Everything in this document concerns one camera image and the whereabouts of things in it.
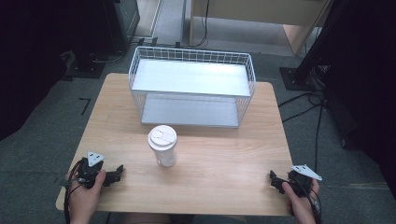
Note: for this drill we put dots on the person's left hand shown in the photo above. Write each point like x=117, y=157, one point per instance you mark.
x=82, y=199

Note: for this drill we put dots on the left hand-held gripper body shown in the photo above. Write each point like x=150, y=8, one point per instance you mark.
x=90, y=172

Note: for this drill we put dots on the person's right hand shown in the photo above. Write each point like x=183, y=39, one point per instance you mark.
x=303, y=208

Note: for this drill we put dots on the white cup with lid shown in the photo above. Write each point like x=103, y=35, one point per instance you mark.
x=162, y=146

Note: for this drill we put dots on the black stand base plate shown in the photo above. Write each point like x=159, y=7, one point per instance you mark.
x=85, y=68

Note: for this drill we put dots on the dark cabinet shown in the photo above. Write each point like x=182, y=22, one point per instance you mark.
x=123, y=21

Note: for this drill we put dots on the light wooden desk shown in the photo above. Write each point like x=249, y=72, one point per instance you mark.
x=249, y=11

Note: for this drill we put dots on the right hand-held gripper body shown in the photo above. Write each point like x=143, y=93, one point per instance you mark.
x=300, y=183

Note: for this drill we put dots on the black metal stand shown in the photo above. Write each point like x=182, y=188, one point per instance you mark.
x=306, y=62

